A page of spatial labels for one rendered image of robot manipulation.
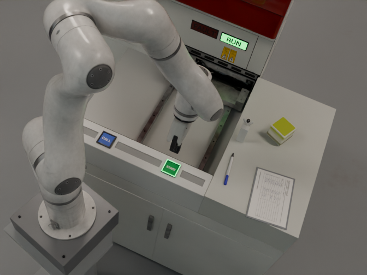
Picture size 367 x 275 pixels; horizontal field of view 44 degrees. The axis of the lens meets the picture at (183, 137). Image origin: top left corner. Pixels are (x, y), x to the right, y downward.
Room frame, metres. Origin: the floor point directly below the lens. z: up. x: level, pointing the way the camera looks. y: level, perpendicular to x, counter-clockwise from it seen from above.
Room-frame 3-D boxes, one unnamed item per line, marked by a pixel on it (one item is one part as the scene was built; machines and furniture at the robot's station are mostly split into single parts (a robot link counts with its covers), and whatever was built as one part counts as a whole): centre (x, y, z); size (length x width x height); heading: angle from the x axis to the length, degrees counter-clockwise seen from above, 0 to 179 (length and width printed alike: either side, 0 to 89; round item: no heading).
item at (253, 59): (1.43, 0.15, 1.02); 0.81 x 0.03 x 0.40; 78
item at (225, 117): (1.09, -0.13, 0.84); 0.50 x 0.02 x 0.03; 168
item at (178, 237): (1.06, -0.05, 0.41); 0.96 x 0.64 x 0.82; 78
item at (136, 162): (0.83, 0.14, 0.89); 0.55 x 0.09 x 0.14; 78
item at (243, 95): (1.27, -0.20, 0.89); 0.08 x 0.03 x 0.03; 168
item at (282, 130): (1.06, -0.36, 1.00); 0.07 x 0.07 x 0.07; 52
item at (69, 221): (0.57, 0.32, 1.02); 0.19 x 0.19 x 0.18
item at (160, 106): (1.14, 0.13, 0.84); 0.50 x 0.02 x 0.03; 168
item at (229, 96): (1.30, -0.04, 0.87); 0.36 x 0.08 x 0.03; 78
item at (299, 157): (1.00, -0.35, 0.89); 0.62 x 0.35 x 0.14; 168
